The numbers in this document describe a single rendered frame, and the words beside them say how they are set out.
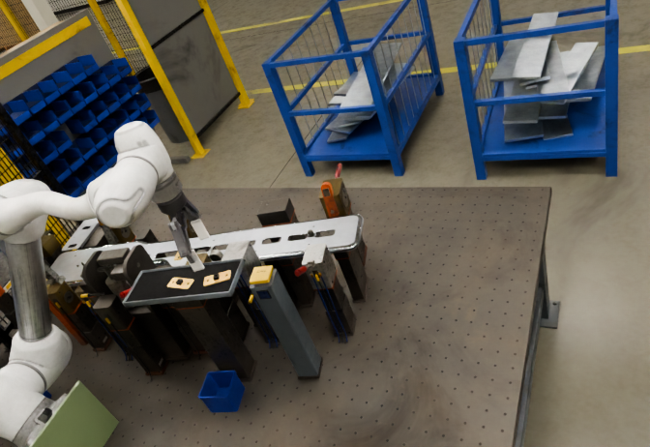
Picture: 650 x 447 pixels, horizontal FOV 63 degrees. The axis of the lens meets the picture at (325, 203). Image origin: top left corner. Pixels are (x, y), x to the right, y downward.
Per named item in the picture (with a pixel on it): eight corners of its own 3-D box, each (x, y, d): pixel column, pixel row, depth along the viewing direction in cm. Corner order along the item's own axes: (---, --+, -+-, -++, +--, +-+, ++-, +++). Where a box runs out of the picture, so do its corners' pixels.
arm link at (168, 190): (176, 163, 140) (187, 181, 144) (145, 172, 141) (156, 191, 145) (170, 181, 133) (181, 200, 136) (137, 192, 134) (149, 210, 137)
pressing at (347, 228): (365, 209, 192) (364, 205, 191) (358, 252, 174) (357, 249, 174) (62, 253, 234) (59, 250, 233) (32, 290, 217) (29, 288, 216)
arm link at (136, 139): (144, 170, 142) (129, 199, 132) (114, 120, 133) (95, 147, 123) (181, 161, 140) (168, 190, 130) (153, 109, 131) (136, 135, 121)
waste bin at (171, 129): (220, 118, 559) (189, 54, 518) (193, 145, 525) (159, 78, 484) (184, 121, 583) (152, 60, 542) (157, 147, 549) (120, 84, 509)
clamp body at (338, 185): (369, 243, 222) (344, 172, 201) (366, 266, 211) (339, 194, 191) (349, 245, 224) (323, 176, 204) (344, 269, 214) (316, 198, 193)
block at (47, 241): (97, 289, 255) (52, 233, 235) (88, 302, 249) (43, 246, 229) (83, 291, 257) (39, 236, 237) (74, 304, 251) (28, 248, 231)
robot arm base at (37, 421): (32, 442, 157) (14, 432, 157) (21, 462, 172) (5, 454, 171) (72, 389, 171) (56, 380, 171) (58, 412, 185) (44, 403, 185)
